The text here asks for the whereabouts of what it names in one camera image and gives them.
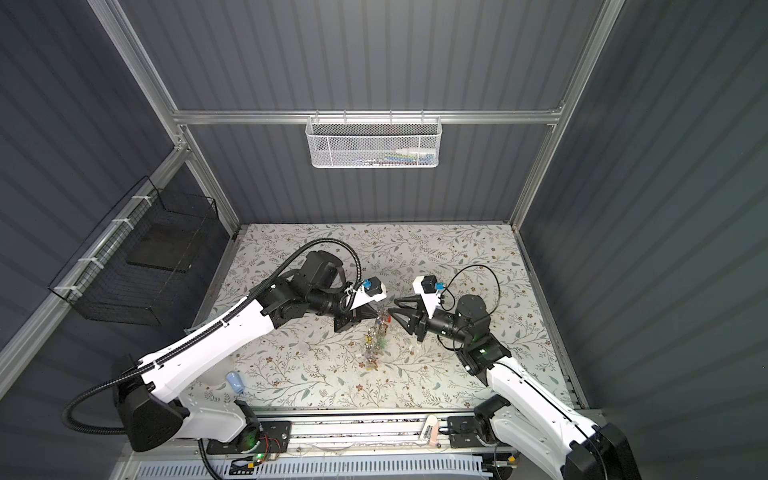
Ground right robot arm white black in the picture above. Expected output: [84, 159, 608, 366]
[388, 295, 641, 479]

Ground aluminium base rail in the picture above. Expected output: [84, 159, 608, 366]
[119, 410, 601, 463]

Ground large keyring with keys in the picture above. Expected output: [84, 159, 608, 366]
[362, 310, 391, 371]

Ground black wire basket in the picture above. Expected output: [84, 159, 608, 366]
[48, 184, 226, 329]

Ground white wire basket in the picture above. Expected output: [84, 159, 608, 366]
[305, 117, 443, 169]

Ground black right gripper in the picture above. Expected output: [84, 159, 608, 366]
[390, 295, 471, 347]

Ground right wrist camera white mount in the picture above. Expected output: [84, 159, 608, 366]
[413, 275, 445, 319]

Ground pink white stapler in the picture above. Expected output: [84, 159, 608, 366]
[419, 415, 440, 448]

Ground blue small bottle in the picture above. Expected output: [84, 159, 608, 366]
[226, 371, 245, 395]

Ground thin black cable right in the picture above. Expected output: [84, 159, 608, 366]
[439, 263, 502, 319]

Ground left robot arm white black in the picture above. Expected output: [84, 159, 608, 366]
[62, 250, 387, 453]

